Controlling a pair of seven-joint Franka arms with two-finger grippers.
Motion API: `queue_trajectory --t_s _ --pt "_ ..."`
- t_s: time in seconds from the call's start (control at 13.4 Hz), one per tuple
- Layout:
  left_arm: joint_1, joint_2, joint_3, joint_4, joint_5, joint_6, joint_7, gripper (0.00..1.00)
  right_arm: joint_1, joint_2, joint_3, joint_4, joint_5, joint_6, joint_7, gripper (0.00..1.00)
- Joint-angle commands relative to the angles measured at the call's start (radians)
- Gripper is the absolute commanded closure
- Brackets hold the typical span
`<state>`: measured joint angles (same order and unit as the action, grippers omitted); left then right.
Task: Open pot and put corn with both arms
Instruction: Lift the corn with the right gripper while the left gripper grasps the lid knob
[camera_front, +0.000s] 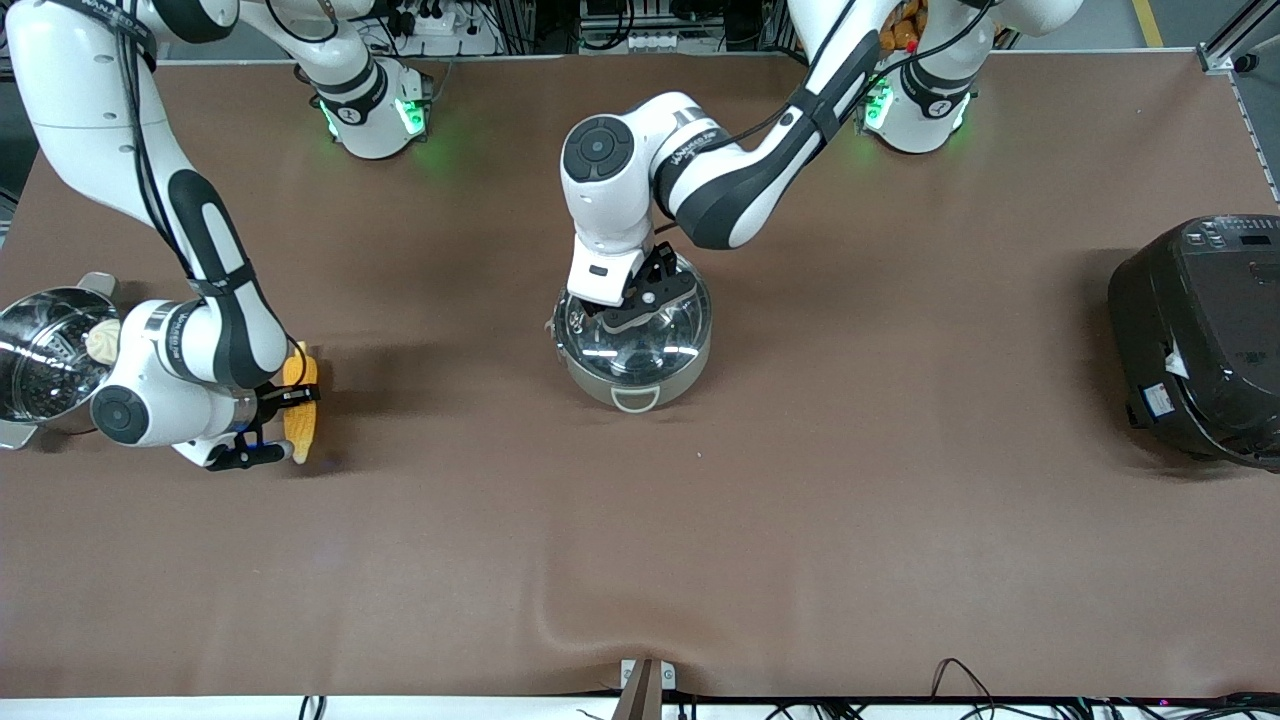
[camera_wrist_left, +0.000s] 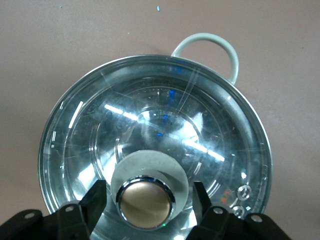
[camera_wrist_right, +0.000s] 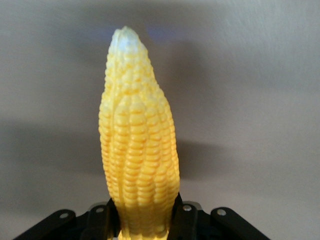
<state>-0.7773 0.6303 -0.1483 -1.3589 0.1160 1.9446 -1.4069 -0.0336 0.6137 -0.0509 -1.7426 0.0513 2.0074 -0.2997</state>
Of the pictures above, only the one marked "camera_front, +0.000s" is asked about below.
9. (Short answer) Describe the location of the round glass pot lid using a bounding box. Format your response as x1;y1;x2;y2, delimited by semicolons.
553;255;713;379

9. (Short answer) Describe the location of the metal table clamp bracket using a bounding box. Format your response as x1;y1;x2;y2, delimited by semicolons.
620;658;677;720

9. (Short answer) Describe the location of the yellow corn cob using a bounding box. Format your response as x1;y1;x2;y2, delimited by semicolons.
283;343;321;465

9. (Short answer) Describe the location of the black looped floor cable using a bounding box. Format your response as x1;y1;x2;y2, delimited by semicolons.
930;658;1001;715

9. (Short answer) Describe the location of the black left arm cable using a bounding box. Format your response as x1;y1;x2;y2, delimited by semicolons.
650;0;1001;246

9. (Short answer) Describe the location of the white power strip with plugs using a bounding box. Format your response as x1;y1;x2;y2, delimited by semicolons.
385;0;501;56

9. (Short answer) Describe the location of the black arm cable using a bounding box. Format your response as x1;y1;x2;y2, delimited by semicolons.
110;0;201;286
650;0;1001;246

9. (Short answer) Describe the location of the black rice cooker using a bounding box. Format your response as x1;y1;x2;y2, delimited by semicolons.
1107;213;1280;473

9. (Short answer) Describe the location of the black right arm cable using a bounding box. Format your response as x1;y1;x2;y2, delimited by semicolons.
110;0;201;286

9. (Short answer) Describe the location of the pile of orange snacks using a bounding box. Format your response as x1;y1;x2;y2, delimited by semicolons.
878;0;927;53

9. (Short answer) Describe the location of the perforated steel steamer tray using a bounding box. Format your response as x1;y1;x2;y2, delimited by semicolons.
0;305;106;423

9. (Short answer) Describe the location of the stainless steel steamer pot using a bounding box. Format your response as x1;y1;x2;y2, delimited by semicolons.
0;272;126;451

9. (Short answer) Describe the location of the aluminium frame profile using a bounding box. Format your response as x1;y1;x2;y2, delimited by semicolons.
1198;0;1280;206

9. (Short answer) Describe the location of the steel pot at centre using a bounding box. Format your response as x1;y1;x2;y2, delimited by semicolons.
548;250;715;413

